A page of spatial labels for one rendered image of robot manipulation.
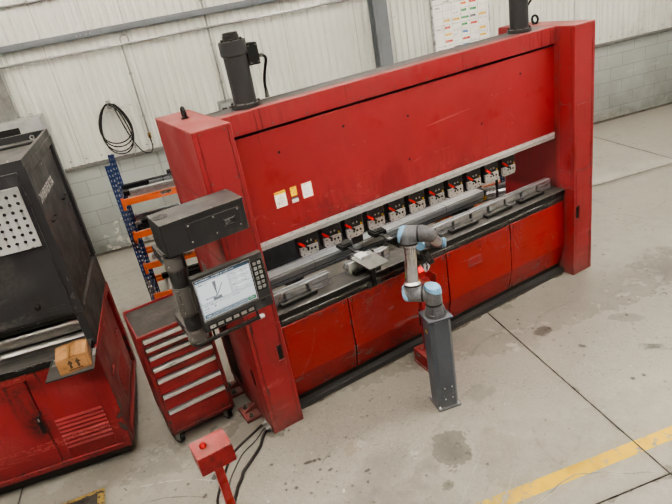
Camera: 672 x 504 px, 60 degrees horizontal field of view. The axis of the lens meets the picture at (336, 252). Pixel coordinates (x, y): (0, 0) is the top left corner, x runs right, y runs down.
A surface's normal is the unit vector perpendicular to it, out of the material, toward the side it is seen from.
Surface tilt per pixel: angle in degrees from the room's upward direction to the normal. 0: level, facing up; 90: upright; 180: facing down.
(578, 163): 90
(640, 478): 0
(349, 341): 90
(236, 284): 90
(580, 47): 90
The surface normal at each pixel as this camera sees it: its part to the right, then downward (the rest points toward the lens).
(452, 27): 0.29, 0.37
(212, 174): 0.51, 0.29
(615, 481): -0.17, -0.89
